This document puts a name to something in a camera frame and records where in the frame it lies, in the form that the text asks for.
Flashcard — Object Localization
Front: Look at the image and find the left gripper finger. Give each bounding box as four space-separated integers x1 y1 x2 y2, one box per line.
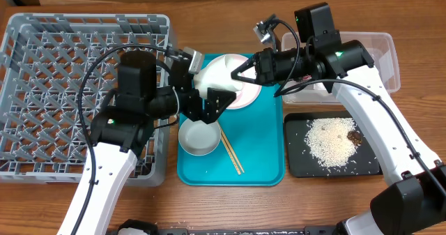
201 88 236 124
163 46 190 71

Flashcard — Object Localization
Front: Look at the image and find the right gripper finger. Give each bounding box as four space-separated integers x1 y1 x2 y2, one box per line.
231 53 259 75
231 73 259 85

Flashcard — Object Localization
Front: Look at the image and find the grey bowl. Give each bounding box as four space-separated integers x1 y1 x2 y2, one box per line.
178 119 221 156

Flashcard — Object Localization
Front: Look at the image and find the wooden chopstick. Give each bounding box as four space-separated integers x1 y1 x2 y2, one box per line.
224 132 245 174
219 126 241 175

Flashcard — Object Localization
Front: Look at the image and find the white rice pile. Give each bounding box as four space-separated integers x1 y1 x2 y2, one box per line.
295 117 379 176

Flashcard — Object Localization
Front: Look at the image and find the brown food scrap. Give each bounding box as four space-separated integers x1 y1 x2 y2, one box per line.
347 131 362 146

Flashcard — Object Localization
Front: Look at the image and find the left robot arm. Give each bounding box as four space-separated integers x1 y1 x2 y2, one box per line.
58 44 236 234

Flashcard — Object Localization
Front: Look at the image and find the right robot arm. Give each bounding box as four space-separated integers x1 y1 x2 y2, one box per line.
231 3 445 234

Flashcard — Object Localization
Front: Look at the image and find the large white plate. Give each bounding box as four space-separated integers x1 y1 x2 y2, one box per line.
208 54 261 109

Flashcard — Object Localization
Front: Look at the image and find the teal plastic tray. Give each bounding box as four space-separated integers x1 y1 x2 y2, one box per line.
177 86 285 186

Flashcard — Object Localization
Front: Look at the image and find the black plastic tray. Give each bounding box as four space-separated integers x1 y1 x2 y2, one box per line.
284 109 384 179

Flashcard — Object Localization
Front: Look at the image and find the clear plastic bin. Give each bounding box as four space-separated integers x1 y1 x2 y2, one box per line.
282 31 401 105

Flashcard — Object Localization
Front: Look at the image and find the grey plastic dish rack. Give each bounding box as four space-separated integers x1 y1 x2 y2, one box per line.
1 13 176 183

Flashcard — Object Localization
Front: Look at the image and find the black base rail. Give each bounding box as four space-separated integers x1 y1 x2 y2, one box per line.
104 219 346 235

